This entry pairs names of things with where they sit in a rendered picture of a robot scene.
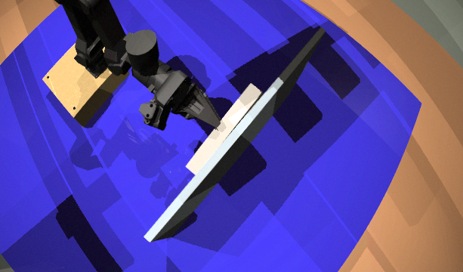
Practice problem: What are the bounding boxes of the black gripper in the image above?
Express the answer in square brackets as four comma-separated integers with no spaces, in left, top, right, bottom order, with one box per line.
[147,64,221,128]

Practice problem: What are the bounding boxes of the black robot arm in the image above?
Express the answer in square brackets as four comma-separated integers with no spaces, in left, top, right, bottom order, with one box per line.
[55,0,171,131]

